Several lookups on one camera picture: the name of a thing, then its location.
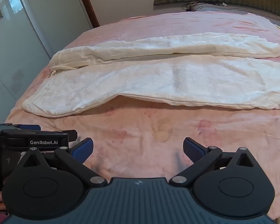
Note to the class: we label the pink floral bed blanket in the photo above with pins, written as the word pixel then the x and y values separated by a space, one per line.
pixel 138 139

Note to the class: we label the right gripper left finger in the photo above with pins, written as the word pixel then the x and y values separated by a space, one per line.
pixel 47 185

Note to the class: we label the cream white pants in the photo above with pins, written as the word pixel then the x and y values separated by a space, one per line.
pixel 227 70

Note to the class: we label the wardrobe with floral doors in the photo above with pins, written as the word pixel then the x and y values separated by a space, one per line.
pixel 31 32

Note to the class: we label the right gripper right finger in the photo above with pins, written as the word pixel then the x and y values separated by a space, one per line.
pixel 230 184

